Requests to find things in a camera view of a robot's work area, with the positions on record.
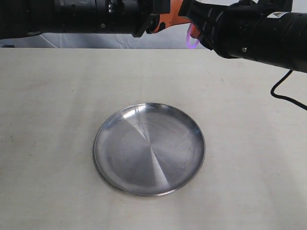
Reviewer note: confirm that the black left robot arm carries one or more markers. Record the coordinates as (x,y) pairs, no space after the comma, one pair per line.
(26,18)

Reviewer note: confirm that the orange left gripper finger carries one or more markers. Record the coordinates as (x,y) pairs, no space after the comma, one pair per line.
(166,20)

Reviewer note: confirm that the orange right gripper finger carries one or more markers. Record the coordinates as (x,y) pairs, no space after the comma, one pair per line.
(194,32)

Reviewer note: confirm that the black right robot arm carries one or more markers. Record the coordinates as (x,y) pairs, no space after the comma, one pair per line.
(266,32)

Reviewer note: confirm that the purple translucent loop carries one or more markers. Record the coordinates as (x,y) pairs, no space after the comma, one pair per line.
(190,42)

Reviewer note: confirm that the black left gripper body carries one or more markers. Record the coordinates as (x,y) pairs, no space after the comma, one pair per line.
(134,16)

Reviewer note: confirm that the white backdrop cloth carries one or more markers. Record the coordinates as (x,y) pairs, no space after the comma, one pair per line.
(167,39)

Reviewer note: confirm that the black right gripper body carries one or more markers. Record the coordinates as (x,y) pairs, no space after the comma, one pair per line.
(212,21)

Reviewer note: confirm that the round stainless steel plate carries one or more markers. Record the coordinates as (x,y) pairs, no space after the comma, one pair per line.
(149,149)

